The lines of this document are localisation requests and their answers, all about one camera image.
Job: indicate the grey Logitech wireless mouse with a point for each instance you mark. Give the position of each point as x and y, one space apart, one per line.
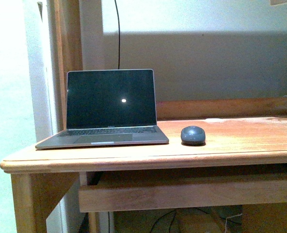
193 136

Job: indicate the grey laptop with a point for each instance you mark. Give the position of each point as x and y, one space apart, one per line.
109 108

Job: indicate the wooden keyboard drawer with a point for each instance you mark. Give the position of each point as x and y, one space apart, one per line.
151 189

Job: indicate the wooden desk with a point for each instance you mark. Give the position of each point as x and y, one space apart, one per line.
242 132

